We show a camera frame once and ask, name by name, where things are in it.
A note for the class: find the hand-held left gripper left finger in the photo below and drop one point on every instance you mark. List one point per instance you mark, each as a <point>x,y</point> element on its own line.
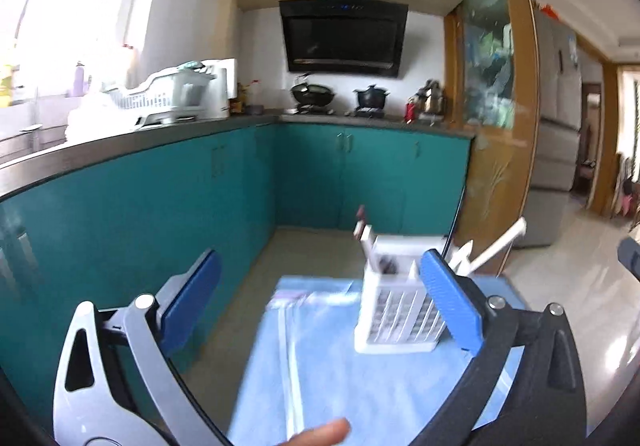
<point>192,296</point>

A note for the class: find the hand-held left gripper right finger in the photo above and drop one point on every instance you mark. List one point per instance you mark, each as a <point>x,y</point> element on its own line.
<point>450,298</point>

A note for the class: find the white plastic utensil holder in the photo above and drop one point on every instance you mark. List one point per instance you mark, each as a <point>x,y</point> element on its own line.
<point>395,306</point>

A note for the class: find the person's left hand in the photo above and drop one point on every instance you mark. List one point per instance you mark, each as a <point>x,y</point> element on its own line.
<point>320,433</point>

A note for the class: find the teal lower cabinets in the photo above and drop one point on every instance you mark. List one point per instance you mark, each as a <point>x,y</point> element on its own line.
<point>200,206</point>

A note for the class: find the blue tablecloth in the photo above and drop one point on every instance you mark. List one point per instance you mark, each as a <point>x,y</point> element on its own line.
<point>360,386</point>

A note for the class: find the grey refrigerator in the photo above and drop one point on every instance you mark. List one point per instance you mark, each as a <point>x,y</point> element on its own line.
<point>555,126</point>

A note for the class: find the dark kitchen countertop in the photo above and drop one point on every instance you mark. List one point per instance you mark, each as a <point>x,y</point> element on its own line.
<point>150,139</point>

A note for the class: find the red bottle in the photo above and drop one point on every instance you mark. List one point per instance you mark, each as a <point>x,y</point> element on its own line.
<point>410,110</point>

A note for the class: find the metal kettle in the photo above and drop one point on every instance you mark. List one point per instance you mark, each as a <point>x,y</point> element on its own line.
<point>431,99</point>

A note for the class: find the wooden glass door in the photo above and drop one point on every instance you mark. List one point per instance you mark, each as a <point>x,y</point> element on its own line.
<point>492,101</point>

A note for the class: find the white dish rack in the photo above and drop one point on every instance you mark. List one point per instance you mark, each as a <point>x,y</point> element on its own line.
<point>165,94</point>

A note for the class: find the white kitchen appliance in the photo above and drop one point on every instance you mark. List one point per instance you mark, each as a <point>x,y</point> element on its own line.
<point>222,89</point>

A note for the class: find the black cooking pot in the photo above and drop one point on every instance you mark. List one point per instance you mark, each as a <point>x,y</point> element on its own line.
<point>371,97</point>

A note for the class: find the black wok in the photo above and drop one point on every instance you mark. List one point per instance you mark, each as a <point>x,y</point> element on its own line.
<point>312,94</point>

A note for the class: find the purple bottle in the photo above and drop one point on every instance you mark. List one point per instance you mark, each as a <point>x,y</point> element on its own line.
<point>78,79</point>

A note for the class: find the black range hood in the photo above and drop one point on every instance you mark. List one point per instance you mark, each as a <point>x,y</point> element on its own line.
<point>342,39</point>

